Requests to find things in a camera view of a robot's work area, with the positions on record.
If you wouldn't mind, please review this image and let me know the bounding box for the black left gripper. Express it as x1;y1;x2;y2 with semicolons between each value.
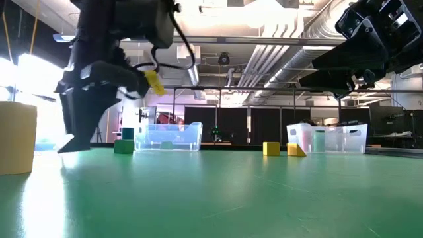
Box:
54;42;149;141

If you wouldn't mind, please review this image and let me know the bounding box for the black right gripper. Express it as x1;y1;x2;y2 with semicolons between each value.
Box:
299;0;423;97

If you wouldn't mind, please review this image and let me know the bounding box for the black horizontal pipe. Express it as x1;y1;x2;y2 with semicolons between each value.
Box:
161;84;423;94

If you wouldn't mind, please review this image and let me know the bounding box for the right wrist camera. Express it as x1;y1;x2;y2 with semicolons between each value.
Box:
335;6;371;39

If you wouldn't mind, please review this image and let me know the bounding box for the yellow tag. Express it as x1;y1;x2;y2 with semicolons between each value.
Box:
144;69;166;97

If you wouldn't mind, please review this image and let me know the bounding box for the yellow hanging strap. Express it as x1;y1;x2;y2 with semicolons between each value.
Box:
28;0;41;56

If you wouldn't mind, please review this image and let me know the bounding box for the yellow wedge block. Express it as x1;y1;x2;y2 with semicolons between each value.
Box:
286;142;307;157

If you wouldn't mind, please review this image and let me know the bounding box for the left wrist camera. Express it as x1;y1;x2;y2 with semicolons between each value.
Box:
115;0;176;50

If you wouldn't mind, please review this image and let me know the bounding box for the yellow cube block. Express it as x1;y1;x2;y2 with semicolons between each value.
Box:
262;141;281;157

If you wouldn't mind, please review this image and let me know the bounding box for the green cube block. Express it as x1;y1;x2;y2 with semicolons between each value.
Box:
113;139;135;155

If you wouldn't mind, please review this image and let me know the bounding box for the black desktop monitor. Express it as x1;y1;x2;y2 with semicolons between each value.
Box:
368;105;414;136

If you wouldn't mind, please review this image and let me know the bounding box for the yellow cylinder block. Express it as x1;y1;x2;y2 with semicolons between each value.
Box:
0;100;38;175

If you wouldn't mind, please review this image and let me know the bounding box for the silver rig beam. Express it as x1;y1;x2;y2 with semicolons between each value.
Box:
171;35;346;46

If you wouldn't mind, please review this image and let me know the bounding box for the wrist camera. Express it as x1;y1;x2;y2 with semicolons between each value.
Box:
115;0;176;50
335;6;371;39

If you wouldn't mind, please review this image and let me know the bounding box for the clear plastic bin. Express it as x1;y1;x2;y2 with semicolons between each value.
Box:
134;121;204;152
286;122;369;155
34;108;69;151

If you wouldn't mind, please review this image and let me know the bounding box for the ceiling light strip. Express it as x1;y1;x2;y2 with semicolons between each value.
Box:
52;32;75;44

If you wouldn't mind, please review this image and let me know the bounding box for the green table mat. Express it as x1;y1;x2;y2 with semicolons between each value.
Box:
0;147;423;238

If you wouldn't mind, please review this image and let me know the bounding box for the red cylinder block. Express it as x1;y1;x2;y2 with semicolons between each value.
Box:
299;129;313;153

